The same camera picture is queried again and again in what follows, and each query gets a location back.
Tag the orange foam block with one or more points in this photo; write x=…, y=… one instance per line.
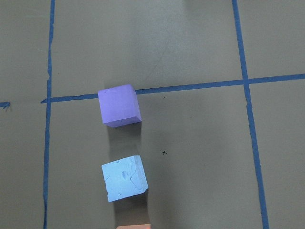
x=141, y=226

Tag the light blue foam block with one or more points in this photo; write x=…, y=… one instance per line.
x=124, y=178

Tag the purple foam block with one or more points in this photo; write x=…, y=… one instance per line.
x=119, y=106

